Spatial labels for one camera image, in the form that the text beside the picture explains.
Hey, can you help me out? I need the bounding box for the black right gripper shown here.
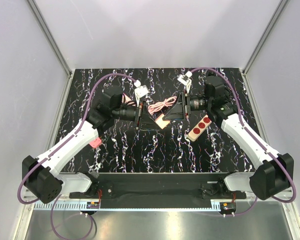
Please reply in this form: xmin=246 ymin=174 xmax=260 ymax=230
xmin=162 ymin=90 xmax=212 ymax=122

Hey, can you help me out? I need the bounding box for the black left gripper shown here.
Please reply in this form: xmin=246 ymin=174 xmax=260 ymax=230
xmin=112 ymin=99 xmax=161 ymax=131

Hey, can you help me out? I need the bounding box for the pink cable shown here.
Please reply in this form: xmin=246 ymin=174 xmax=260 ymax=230
xmin=146 ymin=96 xmax=178 ymax=118

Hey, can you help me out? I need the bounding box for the beige plug adapter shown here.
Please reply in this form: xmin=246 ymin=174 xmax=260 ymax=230
xmin=155 ymin=113 xmax=171 ymax=130

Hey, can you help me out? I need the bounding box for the beige red power strip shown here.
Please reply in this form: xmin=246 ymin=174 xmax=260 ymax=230
xmin=187 ymin=114 xmax=212 ymax=142

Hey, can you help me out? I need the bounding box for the pink square socket adapter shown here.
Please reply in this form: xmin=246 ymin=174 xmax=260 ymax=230
xmin=89 ymin=137 xmax=102 ymax=149

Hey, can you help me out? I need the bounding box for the pink power strip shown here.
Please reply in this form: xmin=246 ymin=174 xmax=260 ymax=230
xmin=122 ymin=93 xmax=137 ymax=107

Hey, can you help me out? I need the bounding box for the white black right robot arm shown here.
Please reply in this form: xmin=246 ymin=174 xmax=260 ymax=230
xmin=163 ymin=75 xmax=297 ymax=203

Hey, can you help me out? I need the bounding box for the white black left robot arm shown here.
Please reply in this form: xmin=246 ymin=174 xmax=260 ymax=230
xmin=22 ymin=85 xmax=149 ymax=204

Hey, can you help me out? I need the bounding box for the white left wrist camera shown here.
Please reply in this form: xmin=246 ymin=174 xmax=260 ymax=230
xmin=134 ymin=80 xmax=149 ymax=105

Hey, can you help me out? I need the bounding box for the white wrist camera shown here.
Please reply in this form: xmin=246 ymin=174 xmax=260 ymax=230
xmin=177 ymin=71 xmax=193 ymax=94
xmin=134 ymin=80 xmax=149 ymax=105

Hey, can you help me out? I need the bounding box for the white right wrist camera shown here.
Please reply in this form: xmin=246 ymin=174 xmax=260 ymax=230
xmin=177 ymin=71 xmax=193 ymax=94

